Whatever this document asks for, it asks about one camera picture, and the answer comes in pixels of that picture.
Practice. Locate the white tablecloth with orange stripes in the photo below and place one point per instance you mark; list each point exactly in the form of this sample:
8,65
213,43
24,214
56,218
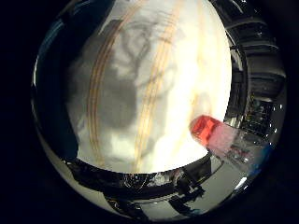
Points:
174,93

